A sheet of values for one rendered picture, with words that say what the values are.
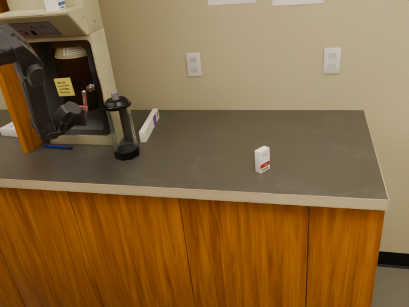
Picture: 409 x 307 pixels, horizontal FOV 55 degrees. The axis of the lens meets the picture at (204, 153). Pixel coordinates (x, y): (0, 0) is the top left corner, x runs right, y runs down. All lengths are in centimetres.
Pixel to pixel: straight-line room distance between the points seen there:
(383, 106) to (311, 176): 69
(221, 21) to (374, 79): 72
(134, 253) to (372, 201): 93
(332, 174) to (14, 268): 149
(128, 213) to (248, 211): 46
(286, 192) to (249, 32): 83
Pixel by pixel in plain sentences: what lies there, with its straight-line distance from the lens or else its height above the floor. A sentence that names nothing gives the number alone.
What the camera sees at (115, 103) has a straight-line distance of 151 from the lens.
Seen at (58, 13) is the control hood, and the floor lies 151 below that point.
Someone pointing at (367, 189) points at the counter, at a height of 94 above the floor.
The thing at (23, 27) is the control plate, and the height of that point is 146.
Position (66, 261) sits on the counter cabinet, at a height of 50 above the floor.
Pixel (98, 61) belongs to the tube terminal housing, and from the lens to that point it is 163.
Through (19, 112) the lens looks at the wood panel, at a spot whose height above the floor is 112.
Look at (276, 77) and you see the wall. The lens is 189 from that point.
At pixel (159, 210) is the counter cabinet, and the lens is 148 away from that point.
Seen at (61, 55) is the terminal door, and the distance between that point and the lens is 168.
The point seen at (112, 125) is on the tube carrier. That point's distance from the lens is 155.
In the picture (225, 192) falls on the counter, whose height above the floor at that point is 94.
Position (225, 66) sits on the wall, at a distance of 191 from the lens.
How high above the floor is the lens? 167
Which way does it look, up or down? 28 degrees down
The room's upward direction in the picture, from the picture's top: 6 degrees counter-clockwise
